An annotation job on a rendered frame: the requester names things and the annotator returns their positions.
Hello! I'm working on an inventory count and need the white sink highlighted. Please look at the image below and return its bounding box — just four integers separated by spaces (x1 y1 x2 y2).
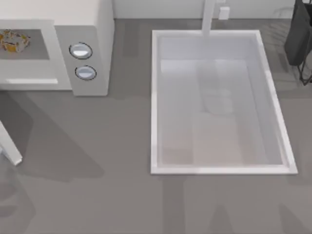
150 30 299 176

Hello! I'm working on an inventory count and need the small grey microwave knob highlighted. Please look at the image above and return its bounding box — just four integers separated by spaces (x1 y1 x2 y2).
74 65 98 80

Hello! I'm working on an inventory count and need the large grey microwave knob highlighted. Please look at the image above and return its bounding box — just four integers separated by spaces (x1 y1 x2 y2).
69 42 94 60

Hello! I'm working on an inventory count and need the pale microwave oven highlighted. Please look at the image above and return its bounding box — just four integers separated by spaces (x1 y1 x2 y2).
0 0 115 97

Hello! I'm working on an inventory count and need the tall white tap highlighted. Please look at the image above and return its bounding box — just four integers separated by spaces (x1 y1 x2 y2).
201 0 216 38

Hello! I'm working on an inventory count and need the open white microwave door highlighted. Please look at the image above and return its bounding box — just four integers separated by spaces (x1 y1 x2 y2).
0 119 23 166

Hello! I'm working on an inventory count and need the yellow and white food item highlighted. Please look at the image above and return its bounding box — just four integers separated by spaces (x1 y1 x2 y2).
0 29 32 54

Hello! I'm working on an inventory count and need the small white tap handle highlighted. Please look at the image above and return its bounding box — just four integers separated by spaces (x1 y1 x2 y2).
219 6 230 20

